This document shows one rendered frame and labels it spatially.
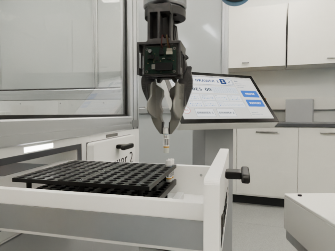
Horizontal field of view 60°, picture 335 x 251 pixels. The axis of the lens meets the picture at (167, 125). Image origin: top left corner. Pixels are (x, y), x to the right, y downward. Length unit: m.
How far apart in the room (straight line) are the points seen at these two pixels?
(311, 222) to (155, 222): 0.30
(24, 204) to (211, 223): 0.26
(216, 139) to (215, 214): 1.04
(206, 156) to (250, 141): 1.95
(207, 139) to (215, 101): 0.18
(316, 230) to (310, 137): 2.74
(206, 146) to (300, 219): 0.80
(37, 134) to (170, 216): 0.31
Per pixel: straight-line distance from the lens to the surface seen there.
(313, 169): 3.32
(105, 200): 0.39
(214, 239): 0.35
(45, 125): 0.60
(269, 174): 3.31
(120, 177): 0.46
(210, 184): 0.33
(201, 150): 1.36
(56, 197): 0.43
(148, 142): 2.15
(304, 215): 0.59
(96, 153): 0.74
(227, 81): 1.47
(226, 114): 1.29
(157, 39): 0.48
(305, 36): 3.71
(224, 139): 1.39
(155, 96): 0.52
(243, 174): 0.44
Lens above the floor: 1.00
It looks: 2 degrees down
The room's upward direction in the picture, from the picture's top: straight up
